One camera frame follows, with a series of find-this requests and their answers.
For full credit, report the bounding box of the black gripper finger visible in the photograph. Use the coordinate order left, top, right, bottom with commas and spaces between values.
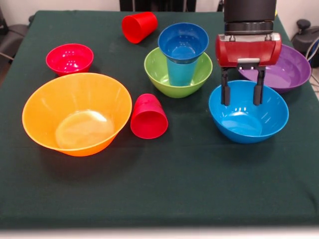
253, 66, 266, 106
220, 67, 231, 106

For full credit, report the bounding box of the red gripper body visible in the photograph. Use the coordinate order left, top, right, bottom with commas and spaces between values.
215, 33, 283, 68

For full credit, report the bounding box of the light blue bowl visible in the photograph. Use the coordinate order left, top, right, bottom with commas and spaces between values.
208, 80, 290, 144

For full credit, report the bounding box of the purple bowl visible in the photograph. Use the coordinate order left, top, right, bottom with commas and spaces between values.
238, 44, 312, 95

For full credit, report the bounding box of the light blue cup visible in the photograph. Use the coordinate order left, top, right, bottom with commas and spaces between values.
166, 58, 199, 87

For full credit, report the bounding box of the small dark blue bowl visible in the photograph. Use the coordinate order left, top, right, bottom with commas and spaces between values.
158, 22, 209, 63

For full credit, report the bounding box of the green bowl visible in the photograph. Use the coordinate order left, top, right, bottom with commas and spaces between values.
144, 47, 213, 99

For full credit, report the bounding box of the short crimson cup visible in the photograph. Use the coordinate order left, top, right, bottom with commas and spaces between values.
130, 93, 169, 139

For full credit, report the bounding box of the tall red cup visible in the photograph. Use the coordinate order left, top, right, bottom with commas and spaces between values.
121, 11, 159, 45

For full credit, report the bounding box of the black office chair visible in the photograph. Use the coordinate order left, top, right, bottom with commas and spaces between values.
0, 7, 30, 60
291, 19, 319, 60

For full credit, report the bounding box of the dark green tablecloth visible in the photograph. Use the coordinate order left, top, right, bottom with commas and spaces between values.
0, 9, 319, 229

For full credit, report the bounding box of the large orange bowl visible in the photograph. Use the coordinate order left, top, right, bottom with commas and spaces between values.
21, 72, 133, 157

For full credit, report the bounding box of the small crimson bowl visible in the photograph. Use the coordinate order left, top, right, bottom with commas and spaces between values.
45, 43, 94, 77

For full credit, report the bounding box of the tangle of cables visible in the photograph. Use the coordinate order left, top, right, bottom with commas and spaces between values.
302, 37, 319, 87

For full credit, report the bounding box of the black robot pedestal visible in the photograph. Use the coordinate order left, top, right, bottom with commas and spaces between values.
119, 0, 225, 12

